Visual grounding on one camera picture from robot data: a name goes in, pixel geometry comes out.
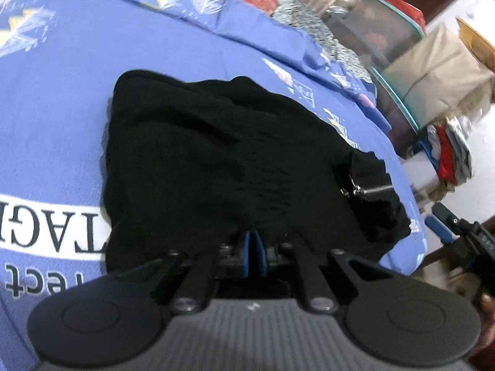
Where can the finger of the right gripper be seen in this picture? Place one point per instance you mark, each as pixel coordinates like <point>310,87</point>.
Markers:
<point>439,229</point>
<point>444,214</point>

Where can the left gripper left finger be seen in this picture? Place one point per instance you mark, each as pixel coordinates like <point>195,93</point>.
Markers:
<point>202,274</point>

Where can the pile of colourful clothes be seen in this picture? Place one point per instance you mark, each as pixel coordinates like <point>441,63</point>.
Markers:
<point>445,145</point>

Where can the person's right hand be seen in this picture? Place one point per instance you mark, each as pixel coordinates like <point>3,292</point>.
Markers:
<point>487,315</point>

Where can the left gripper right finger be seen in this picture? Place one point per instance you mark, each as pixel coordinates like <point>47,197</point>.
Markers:
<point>292,263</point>

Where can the lower clear bin teal lid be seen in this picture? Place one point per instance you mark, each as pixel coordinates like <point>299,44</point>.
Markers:
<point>404,129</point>

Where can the black pants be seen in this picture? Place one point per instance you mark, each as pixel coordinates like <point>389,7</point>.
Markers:
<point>191,166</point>

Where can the beige fabric storage bag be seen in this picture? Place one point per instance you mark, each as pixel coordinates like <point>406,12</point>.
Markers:
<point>439,77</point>

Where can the blue printed bedsheet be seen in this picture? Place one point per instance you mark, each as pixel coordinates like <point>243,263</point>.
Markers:
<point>60,60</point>

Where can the clear storage bin teal lid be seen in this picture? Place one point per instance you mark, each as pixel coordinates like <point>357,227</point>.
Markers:
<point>374,30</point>

